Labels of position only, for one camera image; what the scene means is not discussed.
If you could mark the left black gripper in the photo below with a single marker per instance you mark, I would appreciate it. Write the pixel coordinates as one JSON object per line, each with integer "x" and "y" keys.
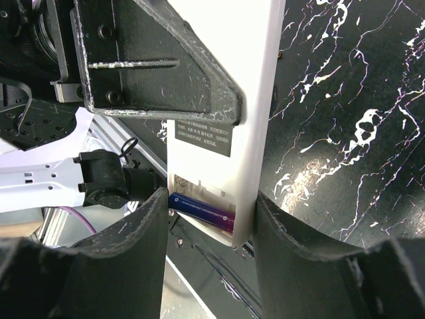
{"x": 37, "y": 47}

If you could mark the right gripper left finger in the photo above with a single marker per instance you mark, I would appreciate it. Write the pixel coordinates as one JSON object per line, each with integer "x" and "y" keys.
{"x": 116, "y": 273}

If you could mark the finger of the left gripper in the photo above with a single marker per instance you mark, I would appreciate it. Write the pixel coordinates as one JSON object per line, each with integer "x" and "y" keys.
{"x": 141, "y": 59}

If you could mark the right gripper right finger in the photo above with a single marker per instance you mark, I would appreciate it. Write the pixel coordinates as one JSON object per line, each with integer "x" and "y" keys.
{"x": 303, "y": 273}

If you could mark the blue purple battery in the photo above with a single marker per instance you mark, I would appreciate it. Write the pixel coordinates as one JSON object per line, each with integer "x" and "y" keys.
{"x": 205, "y": 212}

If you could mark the white remote control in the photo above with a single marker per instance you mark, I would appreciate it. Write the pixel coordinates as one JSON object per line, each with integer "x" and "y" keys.
{"x": 218, "y": 159}

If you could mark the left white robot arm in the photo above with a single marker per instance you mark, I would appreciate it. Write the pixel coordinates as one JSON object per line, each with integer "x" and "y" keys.
{"x": 32, "y": 120}

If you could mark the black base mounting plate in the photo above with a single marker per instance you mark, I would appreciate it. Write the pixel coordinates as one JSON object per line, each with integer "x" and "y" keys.
{"x": 223, "y": 278}

